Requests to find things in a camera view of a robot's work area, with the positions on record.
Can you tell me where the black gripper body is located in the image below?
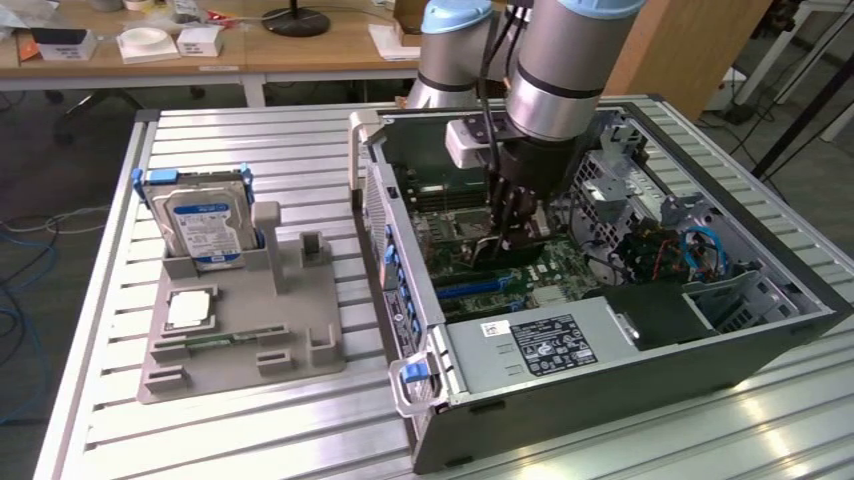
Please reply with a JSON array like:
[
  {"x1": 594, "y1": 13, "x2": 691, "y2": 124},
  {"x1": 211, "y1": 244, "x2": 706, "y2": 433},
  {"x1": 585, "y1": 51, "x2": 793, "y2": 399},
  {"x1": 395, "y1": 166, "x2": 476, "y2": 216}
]
[{"x1": 494, "y1": 135, "x2": 582, "y2": 211}]

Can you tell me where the CPU socket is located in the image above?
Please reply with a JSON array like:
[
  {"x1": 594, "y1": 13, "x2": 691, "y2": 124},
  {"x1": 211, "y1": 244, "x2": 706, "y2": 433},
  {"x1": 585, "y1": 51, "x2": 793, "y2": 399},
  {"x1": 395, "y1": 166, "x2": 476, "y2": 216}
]
[{"x1": 448, "y1": 209, "x2": 496, "y2": 242}]

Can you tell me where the green Dell motherboard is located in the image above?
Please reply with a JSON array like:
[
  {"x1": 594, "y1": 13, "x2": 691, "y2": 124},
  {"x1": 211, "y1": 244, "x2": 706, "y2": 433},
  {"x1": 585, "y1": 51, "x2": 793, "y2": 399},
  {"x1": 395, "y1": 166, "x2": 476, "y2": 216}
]
[{"x1": 403, "y1": 169, "x2": 606, "y2": 325}]

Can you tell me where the blue expansion slot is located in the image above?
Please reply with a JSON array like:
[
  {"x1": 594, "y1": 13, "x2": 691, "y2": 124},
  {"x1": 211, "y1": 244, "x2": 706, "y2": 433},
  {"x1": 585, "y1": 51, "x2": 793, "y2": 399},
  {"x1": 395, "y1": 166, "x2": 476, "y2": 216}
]
[{"x1": 435, "y1": 275, "x2": 514, "y2": 302}]

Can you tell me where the wooden board panel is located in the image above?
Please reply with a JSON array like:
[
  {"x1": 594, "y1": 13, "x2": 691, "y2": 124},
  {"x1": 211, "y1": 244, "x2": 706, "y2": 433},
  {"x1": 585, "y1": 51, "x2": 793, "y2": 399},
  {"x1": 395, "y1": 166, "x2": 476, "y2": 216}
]
[{"x1": 599, "y1": 0, "x2": 757, "y2": 122}]

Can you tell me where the white paper stack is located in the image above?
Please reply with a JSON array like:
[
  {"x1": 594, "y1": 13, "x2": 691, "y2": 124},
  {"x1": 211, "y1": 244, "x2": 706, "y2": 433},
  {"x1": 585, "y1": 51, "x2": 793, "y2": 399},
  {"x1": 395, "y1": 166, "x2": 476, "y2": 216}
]
[{"x1": 368, "y1": 24, "x2": 427, "y2": 63}]

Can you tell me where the black plastic shroud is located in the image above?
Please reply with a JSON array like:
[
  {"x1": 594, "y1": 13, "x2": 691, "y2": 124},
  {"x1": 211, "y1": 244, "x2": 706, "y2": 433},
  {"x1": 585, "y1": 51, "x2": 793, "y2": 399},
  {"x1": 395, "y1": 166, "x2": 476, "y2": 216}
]
[{"x1": 603, "y1": 286, "x2": 721, "y2": 352}]

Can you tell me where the grey power supply unit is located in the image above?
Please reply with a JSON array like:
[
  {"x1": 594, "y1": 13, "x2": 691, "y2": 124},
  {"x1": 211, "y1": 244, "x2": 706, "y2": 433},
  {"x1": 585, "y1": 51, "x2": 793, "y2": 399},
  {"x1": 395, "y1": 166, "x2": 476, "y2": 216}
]
[{"x1": 443, "y1": 298, "x2": 641, "y2": 396}]

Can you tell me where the metal disk bay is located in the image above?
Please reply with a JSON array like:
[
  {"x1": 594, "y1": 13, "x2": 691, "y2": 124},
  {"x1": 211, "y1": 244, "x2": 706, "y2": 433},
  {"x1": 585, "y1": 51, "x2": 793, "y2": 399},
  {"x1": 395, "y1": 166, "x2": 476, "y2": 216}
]
[{"x1": 683, "y1": 268, "x2": 803, "y2": 335}]

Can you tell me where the wooden desk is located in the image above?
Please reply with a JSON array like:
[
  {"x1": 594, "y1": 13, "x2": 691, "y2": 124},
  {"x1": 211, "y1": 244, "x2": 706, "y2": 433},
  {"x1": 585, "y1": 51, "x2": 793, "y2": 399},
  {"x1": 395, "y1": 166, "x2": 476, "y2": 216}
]
[{"x1": 0, "y1": 0, "x2": 432, "y2": 95}]

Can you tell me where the black round lamp base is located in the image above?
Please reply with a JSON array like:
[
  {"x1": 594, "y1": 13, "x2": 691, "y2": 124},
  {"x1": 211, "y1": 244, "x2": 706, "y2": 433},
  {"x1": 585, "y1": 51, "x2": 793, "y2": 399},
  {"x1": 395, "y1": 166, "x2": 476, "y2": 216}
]
[{"x1": 259, "y1": 0, "x2": 334, "y2": 38}]

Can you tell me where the grey plastic parts rack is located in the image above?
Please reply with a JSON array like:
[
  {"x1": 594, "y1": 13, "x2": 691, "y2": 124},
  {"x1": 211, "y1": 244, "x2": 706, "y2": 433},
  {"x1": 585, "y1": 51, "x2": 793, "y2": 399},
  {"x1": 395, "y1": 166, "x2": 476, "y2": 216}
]
[{"x1": 136, "y1": 199, "x2": 350, "y2": 407}]

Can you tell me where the open grey PC case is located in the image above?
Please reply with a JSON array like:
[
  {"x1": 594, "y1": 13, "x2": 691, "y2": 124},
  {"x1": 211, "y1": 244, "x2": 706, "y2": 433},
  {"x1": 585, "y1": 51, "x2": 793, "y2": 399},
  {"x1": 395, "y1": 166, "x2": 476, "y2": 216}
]
[{"x1": 347, "y1": 102, "x2": 854, "y2": 475}]

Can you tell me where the hard disk with blue carrier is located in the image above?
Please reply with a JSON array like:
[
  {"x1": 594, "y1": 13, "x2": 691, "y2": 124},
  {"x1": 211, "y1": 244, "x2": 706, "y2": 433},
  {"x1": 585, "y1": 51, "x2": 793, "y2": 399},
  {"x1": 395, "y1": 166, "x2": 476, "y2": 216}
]
[{"x1": 131, "y1": 164, "x2": 260, "y2": 272}]

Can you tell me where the small white cardboard box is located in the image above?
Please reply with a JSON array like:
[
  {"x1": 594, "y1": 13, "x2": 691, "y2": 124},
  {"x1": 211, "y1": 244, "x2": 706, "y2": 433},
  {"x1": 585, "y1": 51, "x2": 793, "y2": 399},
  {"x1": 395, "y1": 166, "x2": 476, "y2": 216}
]
[{"x1": 175, "y1": 25, "x2": 226, "y2": 58}]

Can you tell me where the green RAM stick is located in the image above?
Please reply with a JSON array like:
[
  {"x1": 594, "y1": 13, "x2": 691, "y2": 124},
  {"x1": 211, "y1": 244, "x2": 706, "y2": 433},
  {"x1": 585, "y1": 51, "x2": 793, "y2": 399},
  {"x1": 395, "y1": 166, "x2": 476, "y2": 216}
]
[{"x1": 156, "y1": 327, "x2": 290, "y2": 352}]

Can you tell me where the silver CPU chip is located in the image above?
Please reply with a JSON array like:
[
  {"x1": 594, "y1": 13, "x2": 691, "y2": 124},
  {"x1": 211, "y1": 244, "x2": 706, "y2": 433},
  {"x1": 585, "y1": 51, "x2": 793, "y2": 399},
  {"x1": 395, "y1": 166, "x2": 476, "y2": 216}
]
[{"x1": 166, "y1": 294, "x2": 215, "y2": 327}]

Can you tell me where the white box on desk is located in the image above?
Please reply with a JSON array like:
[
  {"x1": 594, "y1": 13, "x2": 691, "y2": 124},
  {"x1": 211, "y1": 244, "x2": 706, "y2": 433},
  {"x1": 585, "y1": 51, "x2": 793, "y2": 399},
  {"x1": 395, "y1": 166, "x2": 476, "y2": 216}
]
[{"x1": 115, "y1": 28, "x2": 183, "y2": 66}]

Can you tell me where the white box with black lid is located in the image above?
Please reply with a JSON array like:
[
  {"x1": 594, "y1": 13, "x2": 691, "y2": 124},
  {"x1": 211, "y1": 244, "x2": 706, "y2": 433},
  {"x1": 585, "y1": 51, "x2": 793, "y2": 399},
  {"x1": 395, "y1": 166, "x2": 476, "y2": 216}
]
[{"x1": 35, "y1": 27, "x2": 102, "y2": 63}]

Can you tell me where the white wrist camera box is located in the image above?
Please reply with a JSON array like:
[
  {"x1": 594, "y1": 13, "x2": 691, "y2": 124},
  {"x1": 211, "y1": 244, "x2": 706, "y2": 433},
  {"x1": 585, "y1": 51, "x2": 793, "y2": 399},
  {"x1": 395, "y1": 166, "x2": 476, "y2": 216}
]
[{"x1": 444, "y1": 118, "x2": 511, "y2": 169}]

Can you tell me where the black internal cable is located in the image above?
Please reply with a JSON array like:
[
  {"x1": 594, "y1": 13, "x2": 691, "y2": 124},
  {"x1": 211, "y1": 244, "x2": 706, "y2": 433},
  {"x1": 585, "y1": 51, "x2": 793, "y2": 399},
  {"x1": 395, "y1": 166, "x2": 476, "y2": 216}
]
[{"x1": 571, "y1": 199, "x2": 643, "y2": 284}]

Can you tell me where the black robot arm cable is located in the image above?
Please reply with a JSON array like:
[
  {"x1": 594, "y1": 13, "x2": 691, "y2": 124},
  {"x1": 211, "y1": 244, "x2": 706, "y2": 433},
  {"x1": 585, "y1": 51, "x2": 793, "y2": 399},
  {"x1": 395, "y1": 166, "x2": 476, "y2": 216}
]
[{"x1": 480, "y1": 0, "x2": 535, "y2": 179}]

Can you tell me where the blue disk data wire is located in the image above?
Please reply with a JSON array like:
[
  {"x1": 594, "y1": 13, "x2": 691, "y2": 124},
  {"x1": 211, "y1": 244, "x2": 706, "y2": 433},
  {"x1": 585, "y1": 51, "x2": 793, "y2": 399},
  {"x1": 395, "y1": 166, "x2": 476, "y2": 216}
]
[{"x1": 681, "y1": 226, "x2": 730, "y2": 280}]

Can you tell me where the white table frame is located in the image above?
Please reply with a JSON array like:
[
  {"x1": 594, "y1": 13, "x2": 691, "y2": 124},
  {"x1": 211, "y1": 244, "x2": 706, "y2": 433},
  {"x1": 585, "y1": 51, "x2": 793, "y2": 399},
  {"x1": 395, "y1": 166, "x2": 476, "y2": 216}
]
[{"x1": 733, "y1": 0, "x2": 854, "y2": 144}]

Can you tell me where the blue floor cable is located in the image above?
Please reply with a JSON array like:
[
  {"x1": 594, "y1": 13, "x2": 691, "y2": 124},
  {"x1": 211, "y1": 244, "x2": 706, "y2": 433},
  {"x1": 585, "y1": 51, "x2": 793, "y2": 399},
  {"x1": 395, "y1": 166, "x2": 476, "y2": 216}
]
[{"x1": 0, "y1": 218, "x2": 63, "y2": 427}]

